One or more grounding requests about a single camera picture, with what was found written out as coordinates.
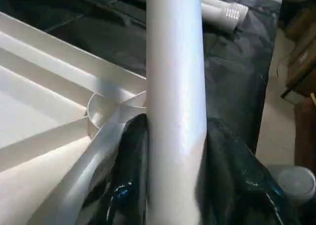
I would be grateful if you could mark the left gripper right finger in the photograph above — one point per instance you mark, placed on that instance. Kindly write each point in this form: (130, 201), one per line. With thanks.
(237, 185)

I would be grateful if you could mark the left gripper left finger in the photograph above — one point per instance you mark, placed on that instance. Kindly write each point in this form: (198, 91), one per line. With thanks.
(118, 185)

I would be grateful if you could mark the white plastic table top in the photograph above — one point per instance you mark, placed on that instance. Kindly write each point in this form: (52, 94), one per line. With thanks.
(49, 111)

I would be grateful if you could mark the black metal bench leg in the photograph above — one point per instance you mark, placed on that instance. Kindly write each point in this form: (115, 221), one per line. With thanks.
(289, 93)

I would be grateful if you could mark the black mat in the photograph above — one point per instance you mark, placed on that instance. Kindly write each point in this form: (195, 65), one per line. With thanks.
(237, 76)

